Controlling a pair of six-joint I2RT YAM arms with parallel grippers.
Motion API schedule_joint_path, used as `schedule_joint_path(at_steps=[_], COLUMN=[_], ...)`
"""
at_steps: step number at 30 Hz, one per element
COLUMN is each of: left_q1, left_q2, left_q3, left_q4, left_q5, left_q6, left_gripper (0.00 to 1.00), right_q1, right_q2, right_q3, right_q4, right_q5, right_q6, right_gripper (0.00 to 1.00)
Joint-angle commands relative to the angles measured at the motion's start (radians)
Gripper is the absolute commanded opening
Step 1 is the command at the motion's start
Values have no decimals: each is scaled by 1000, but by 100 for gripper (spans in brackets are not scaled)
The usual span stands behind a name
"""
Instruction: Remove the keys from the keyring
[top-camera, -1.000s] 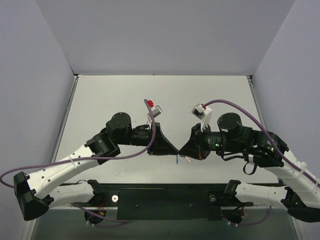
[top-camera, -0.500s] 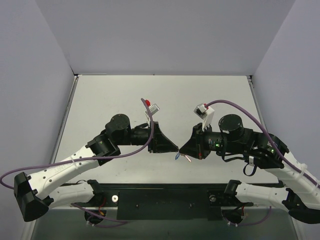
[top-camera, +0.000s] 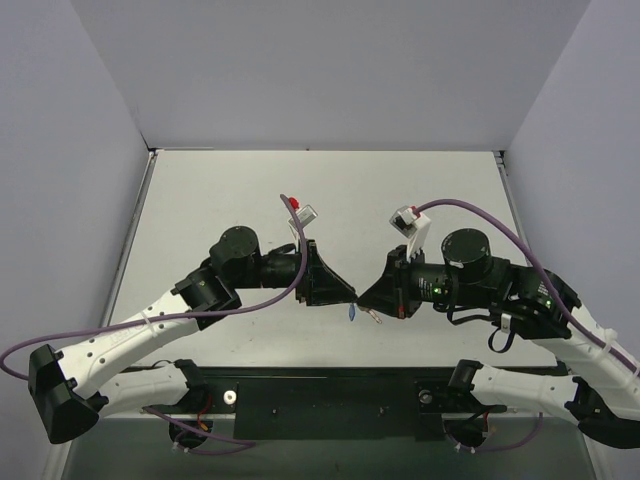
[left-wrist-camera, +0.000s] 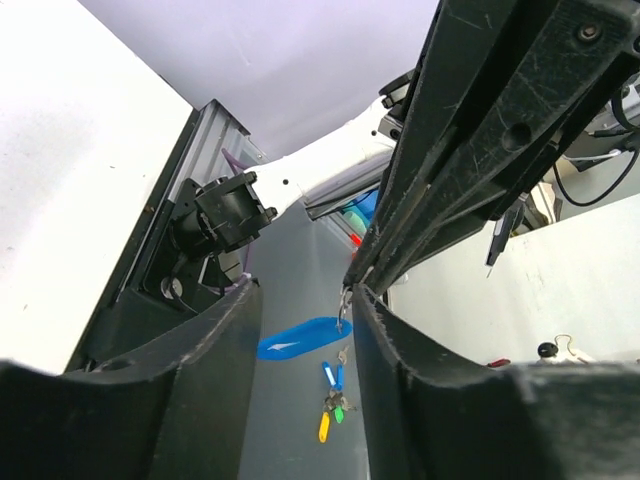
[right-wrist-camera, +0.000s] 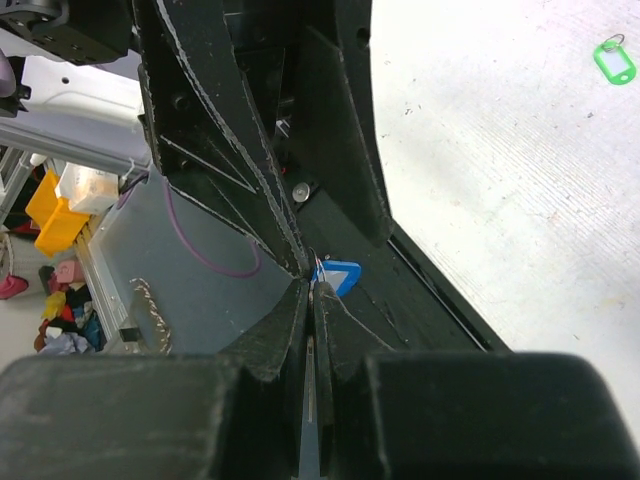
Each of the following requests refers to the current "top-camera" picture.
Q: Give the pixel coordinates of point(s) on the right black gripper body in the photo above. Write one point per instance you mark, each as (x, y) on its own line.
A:
(400, 284)

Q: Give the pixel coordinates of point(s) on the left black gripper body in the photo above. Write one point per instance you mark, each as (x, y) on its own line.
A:
(308, 275)

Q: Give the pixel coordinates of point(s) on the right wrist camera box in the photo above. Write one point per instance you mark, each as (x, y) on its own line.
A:
(414, 226)

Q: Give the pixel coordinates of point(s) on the blue key tag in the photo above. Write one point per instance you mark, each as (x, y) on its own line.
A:
(352, 312)

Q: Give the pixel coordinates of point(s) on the brass key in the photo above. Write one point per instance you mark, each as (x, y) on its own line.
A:
(373, 315)

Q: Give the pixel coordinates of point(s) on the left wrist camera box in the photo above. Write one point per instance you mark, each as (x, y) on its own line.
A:
(306, 215)

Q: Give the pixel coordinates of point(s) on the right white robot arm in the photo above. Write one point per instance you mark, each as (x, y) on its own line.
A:
(600, 392)

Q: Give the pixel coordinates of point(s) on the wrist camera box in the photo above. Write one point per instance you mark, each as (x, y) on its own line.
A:
(414, 226)
(306, 215)

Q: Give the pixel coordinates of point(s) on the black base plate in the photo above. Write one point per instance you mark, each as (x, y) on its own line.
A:
(335, 403)

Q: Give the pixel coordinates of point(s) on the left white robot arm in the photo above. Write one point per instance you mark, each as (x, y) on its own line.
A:
(76, 386)

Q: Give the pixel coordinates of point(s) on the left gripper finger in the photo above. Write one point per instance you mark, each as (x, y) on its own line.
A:
(328, 298)
(327, 280)

